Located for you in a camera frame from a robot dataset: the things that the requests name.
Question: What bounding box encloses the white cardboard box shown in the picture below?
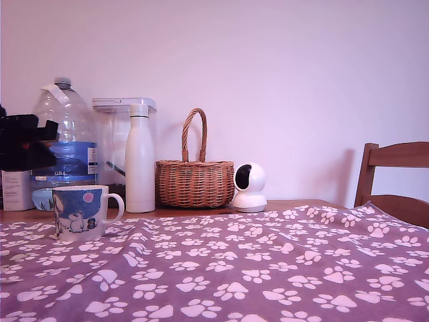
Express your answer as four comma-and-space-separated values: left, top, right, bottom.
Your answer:
1, 169, 34, 212

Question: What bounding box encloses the large clear water bottle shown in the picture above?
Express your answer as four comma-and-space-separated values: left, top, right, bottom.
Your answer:
30, 76, 100, 211

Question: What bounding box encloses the white mug with cartoon print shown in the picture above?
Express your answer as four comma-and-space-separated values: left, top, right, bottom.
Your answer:
52, 184, 126, 243

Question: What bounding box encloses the clear plastic container with lid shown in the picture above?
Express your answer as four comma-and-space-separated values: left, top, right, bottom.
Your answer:
92, 97, 158, 203

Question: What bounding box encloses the white metal bottle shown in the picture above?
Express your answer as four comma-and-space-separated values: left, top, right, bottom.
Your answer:
125, 103, 156, 213

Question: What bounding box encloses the purple paw print cloth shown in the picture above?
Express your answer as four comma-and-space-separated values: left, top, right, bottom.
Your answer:
0, 200, 429, 322

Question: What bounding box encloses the wooden chair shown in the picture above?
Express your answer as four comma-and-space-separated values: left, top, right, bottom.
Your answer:
354, 142, 429, 229

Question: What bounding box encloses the wicker basket with handle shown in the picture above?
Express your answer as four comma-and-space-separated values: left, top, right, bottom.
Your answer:
154, 107, 236, 209

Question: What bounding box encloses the small white round camera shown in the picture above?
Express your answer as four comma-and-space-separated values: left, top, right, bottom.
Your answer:
232, 162, 269, 213

